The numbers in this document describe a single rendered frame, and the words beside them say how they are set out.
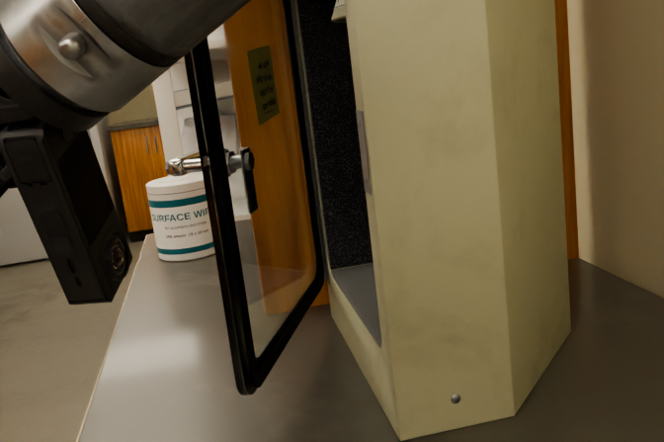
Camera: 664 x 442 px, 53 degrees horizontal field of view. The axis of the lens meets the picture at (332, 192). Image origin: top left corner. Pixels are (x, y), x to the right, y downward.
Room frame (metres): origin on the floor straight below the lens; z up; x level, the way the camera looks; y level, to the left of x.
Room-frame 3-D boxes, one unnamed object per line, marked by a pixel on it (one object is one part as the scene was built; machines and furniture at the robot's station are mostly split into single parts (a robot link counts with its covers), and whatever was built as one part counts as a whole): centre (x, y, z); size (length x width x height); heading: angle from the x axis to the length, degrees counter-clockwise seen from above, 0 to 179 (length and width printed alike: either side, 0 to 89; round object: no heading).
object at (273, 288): (0.69, 0.06, 1.19); 0.30 x 0.01 x 0.40; 166
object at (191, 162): (0.63, 0.11, 1.20); 0.10 x 0.05 x 0.03; 166
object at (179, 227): (1.28, 0.29, 1.02); 0.13 x 0.13 x 0.15
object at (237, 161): (0.58, 0.08, 1.18); 0.02 x 0.02 x 0.06; 76
